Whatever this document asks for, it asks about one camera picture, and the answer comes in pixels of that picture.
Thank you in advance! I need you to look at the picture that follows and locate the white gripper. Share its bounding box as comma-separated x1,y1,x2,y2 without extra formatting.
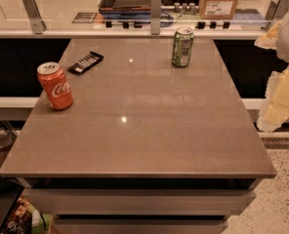
254,12,289,132

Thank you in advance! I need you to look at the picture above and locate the green soda can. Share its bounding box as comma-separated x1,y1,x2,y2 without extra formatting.
172,27,194,67

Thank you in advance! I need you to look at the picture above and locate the red coke can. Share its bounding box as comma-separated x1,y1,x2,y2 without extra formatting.
37,61,73,110

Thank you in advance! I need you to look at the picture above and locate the cardboard box with label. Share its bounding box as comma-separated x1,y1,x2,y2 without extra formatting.
198,0,238,20

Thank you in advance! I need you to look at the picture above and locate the black snack bar wrapper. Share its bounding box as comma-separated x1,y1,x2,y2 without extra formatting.
67,52,103,75

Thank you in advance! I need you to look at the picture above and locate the grey drawer cabinet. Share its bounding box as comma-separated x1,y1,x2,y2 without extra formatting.
22,188,256,234

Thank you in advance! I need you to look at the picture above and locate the brown snack bag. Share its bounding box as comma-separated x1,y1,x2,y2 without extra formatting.
1,197,32,234

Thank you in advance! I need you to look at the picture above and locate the right metal rail bracket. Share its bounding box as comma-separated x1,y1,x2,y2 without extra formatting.
265,0,289,34

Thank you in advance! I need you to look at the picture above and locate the metal rail bracket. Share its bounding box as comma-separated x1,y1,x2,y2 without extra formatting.
21,0,47,34
265,0,289,34
150,0,161,35

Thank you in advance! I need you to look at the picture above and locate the middle metal rail bracket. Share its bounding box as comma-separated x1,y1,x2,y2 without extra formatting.
150,0,161,35

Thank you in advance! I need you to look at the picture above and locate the left metal rail bracket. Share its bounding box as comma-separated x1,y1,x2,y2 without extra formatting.
21,0,47,34

